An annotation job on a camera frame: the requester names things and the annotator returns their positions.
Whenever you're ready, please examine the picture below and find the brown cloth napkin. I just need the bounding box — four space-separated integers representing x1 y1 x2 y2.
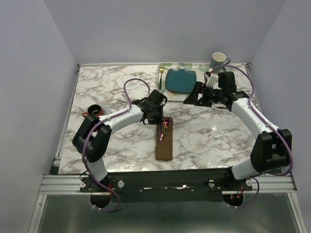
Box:
155 117 173 161

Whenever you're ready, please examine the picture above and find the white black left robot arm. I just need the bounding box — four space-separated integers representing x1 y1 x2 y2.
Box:
72 90 167 192

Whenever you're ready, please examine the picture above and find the orange coffee cup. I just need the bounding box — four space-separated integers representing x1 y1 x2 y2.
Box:
82 104 104 117

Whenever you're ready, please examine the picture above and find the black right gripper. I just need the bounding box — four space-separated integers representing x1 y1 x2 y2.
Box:
183 81 224 108

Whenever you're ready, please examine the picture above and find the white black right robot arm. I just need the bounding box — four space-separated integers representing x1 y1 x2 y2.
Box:
183 71 293 190

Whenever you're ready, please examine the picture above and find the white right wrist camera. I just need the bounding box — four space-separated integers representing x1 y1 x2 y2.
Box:
204 68 218 89

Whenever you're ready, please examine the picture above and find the teal square plate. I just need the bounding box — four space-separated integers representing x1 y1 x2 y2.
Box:
165 68 196 94

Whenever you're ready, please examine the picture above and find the grey-green ceramic mug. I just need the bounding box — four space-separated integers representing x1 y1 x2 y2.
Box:
209 52 230 73

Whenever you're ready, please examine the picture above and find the gold fork green handle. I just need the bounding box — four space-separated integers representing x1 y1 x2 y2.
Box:
158 64 164 90

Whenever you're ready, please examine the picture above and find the aluminium extrusion rail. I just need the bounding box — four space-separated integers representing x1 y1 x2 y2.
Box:
39 170 297 195

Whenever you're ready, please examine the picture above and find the iridescent rainbow spoon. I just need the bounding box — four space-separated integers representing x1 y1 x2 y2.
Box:
163 118 171 136

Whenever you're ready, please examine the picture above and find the black metal base frame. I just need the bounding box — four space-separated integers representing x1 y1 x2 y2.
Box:
50 168 285 203

